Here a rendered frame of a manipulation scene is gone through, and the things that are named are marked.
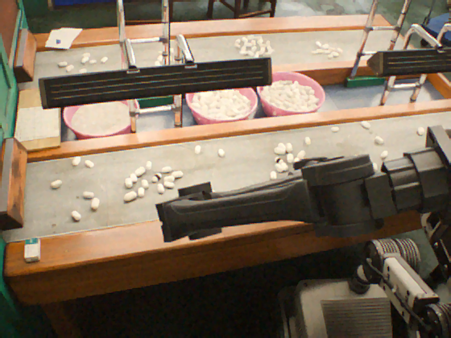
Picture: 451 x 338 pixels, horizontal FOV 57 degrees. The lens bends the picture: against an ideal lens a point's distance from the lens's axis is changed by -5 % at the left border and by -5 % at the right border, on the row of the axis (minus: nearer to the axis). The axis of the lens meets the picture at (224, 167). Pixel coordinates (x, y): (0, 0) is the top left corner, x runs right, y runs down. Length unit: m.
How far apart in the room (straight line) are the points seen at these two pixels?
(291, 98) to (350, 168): 1.19
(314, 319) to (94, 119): 1.01
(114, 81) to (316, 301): 0.92
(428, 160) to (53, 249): 0.94
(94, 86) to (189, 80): 0.25
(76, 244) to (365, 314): 0.92
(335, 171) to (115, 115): 1.13
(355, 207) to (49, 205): 0.96
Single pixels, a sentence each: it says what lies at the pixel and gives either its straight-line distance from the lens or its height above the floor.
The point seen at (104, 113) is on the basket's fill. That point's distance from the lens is 1.62.
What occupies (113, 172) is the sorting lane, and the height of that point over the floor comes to 0.74.
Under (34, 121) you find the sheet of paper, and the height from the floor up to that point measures 0.78.
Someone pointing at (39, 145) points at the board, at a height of 0.78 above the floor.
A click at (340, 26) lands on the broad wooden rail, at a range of 2.31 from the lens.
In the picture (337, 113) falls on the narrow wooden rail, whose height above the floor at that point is 0.76.
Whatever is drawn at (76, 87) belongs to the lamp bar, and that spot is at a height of 1.09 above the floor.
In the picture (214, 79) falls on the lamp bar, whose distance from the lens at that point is 1.18.
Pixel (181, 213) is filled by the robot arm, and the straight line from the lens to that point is 0.78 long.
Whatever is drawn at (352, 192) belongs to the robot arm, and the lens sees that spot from 0.58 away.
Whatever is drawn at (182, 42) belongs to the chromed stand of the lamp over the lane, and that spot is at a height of 1.12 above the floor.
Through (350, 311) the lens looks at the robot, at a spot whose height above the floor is 0.48.
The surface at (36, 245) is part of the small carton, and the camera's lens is 1.21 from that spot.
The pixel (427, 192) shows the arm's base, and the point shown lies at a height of 1.37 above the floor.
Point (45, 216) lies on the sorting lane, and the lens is 1.32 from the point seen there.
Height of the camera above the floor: 1.74
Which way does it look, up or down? 46 degrees down
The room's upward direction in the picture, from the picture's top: 7 degrees clockwise
